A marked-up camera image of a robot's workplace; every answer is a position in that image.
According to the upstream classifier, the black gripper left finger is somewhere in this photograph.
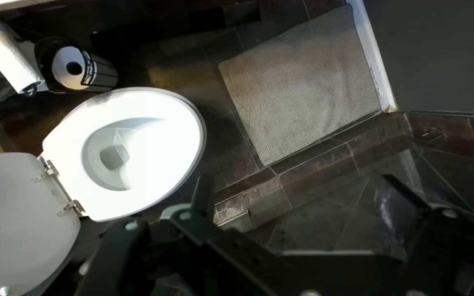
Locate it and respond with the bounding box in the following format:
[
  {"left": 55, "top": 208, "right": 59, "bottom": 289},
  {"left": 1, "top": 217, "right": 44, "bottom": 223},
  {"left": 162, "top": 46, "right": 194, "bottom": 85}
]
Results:
[{"left": 73, "top": 204, "right": 281, "bottom": 296}]

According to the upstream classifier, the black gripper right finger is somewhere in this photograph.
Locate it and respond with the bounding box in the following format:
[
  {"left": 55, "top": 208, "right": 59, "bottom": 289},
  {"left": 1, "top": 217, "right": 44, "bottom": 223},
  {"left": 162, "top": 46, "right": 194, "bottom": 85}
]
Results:
[{"left": 383, "top": 174, "right": 474, "bottom": 296}]

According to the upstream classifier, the white toilet bowl seat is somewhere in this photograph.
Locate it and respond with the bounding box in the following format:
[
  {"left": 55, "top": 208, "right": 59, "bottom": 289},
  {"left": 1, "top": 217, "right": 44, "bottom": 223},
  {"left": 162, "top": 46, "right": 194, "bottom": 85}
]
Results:
[{"left": 41, "top": 87, "right": 207, "bottom": 222}]

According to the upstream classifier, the white toilet lid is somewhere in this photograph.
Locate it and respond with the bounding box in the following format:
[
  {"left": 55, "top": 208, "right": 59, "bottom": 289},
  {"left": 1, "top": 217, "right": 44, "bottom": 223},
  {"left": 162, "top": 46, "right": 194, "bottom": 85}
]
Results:
[{"left": 0, "top": 153, "right": 80, "bottom": 296}]

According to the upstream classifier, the spare toilet paper roll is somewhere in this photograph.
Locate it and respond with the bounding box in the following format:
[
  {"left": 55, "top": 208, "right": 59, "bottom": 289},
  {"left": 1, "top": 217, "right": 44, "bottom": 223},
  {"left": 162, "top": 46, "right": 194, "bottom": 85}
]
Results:
[{"left": 50, "top": 46, "right": 118, "bottom": 92}]

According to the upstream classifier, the grey bath mat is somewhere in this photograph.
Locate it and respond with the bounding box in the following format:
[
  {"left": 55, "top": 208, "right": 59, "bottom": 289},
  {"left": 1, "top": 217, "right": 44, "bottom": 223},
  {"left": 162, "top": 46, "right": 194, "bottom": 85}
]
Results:
[{"left": 218, "top": 5, "right": 381, "bottom": 164}]

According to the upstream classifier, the mounted white toilet paper roll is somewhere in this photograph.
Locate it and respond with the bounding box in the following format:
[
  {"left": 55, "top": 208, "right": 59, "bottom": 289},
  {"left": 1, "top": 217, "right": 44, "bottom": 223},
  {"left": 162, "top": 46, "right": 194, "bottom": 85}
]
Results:
[{"left": 0, "top": 31, "right": 42, "bottom": 97}]

